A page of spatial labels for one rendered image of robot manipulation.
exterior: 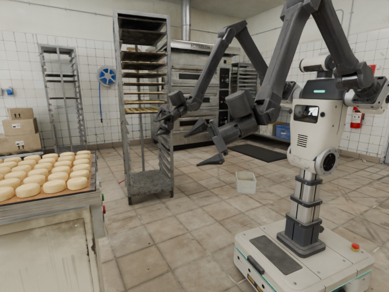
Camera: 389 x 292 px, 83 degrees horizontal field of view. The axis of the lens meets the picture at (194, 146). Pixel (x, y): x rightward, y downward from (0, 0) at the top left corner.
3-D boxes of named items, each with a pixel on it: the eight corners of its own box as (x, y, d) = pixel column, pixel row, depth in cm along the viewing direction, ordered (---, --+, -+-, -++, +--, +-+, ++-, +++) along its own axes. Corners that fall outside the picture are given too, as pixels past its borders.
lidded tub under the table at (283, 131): (273, 137, 461) (274, 124, 455) (287, 134, 485) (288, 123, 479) (289, 139, 430) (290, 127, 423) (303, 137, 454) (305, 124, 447)
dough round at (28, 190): (19, 200, 53) (17, 192, 52) (14, 194, 56) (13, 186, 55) (43, 193, 56) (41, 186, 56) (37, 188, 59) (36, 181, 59)
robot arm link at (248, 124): (263, 131, 62) (256, 127, 68) (255, 109, 60) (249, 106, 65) (241, 142, 62) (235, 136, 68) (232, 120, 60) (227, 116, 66)
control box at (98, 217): (93, 239, 69) (88, 200, 66) (92, 205, 91) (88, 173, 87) (106, 236, 71) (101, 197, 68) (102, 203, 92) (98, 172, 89)
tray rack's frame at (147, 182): (175, 196, 240) (171, 15, 196) (127, 204, 222) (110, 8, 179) (162, 176, 298) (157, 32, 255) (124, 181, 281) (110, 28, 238)
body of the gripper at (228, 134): (221, 152, 60) (246, 141, 60) (206, 121, 63) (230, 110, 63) (223, 157, 66) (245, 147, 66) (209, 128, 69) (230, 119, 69)
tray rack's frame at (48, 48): (54, 153, 407) (37, 50, 363) (84, 149, 434) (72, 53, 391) (55, 162, 355) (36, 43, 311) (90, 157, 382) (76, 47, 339)
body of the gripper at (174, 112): (162, 108, 104) (172, 102, 108) (161, 123, 112) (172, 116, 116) (171, 116, 102) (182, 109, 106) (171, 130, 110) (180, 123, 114)
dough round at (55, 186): (47, 196, 55) (46, 188, 54) (41, 190, 58) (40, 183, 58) (69, 189, 59) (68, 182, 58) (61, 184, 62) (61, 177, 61)
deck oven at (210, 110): (171, 155, 407) (168, 37, 358) (149, 142, 508) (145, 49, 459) (235, 145, 483) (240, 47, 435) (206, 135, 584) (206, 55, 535)
